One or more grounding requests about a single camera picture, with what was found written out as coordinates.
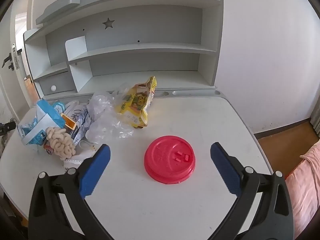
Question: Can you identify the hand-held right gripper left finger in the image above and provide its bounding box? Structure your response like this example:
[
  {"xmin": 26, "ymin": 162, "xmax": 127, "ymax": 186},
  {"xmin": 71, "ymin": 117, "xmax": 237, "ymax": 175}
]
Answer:
[{"xmin": 28, "ymin": 144, "xmax": 115, "ymax": 240}]

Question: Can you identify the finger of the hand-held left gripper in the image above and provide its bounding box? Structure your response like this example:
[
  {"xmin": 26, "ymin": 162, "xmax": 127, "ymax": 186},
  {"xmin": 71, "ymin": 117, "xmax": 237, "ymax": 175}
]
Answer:
[{"xmin": 0, "ymin": 122, "xmax": 17, "ymax": 134}]

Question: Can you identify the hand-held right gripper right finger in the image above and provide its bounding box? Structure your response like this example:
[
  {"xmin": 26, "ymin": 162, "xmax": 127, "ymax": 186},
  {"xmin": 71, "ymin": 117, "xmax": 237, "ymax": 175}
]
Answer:
[{"xmin": 207, "ymin": 142, "xmax": 293, "ymax": 240}]

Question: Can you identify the white face mask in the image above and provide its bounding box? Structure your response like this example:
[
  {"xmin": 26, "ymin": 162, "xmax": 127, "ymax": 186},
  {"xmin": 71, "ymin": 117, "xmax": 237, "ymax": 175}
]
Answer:
[{"xmin": 62, "ymin": 141, "xmax": 98, "ymax": 170}]

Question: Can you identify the white packet with blue print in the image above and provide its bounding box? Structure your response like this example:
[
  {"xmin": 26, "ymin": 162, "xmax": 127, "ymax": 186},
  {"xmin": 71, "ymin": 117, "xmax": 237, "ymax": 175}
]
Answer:
[{"xmin": 17, "ymin": 114, "xmax": 48, "ymax": 147}]

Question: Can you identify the blue white snack packet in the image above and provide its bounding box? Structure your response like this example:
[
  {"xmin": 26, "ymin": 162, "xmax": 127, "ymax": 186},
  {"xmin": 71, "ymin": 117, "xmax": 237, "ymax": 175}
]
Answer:
[{"xmin": 37, "ymin": 99, "xmax": 66, "ymax": 130}]

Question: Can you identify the beige curly puffed snack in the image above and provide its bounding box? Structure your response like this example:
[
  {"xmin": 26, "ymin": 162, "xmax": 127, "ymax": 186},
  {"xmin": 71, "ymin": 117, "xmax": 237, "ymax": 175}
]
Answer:
[{"xmin": 46, "ymin": 127, "xmax": 75, "ymax": 159}]

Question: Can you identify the silver wrapper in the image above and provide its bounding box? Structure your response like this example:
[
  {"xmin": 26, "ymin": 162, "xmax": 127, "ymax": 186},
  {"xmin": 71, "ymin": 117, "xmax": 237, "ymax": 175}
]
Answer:
[{"xmin": 71, "ymin": 105, "xmax": 93, "ymax": 143}]

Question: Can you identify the clear plastic bag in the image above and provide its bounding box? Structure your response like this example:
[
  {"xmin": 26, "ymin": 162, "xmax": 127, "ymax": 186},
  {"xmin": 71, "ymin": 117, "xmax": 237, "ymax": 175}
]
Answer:
[{"xmin": 86, "ymin": 84, "xmax": 134, "ymax": 144}]

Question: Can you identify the white bag with turquoise trim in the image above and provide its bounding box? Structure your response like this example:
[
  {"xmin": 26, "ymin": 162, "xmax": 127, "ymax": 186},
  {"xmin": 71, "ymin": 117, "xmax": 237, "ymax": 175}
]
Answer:
[{"xmin": 52, "ymin": 101, "xmax": 67, "ymax": 113}]

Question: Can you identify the red plastic cup lid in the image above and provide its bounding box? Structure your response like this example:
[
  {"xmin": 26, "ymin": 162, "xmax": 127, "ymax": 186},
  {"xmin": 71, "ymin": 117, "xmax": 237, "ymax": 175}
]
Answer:
[{"xmin": 144, "ymin": 135, "xmax": 195, "ymax": 185}]

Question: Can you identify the long white printed wrapper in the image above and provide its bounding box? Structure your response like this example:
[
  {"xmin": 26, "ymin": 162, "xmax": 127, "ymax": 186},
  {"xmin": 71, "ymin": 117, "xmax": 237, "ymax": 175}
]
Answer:
[{"xmin": 65, "ymin": 101, "xmax": 87, "ymax": 123}]

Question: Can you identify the yellow snack bag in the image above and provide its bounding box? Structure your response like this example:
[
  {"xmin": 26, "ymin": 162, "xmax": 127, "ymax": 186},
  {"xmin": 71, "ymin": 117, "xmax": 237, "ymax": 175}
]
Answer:
[{"xmin": 117, "ymin": 76, "xmax": 158, "ymax": 129}]

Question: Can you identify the white door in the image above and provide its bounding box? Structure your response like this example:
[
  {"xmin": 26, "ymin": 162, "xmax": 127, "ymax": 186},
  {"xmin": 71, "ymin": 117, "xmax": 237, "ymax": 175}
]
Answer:
[{"xmin": 0, "ymin": 10, "xmax": 18, "ymax": 120}]

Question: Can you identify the grey drawer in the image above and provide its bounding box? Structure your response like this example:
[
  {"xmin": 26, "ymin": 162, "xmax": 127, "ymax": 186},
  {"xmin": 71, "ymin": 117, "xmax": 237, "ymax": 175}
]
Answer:
[{"xmin": 39, "ymin": 72, "xmax": 77, "ymax": 95}]

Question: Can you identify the pink cushion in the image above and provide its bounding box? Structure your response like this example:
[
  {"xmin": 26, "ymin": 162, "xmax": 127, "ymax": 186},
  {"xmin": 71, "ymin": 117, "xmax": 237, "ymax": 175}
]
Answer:
[{"xmin": 285, "ymin": 140, "xmax": 320, "ymax": 233}]

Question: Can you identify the grey curtain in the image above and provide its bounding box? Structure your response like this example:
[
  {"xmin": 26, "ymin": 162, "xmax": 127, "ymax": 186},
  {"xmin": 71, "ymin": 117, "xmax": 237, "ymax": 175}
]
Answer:
[{"xmin": 310, "ymin": 90, "xmax": 320, "ymax": 138}]

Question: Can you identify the grey desk hutch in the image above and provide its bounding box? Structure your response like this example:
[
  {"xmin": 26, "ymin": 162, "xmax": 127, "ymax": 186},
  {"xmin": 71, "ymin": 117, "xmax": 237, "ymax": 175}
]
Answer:
[{"xmin": 23, "ymin": 0, "xmax": 224, "ymax": 98}]

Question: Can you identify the black door handle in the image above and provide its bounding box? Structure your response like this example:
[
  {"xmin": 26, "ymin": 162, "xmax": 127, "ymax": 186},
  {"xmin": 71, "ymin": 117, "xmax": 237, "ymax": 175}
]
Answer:
[{"xmin": 2, "ymin": 52, "xmax": 13, "ymax": 68}]

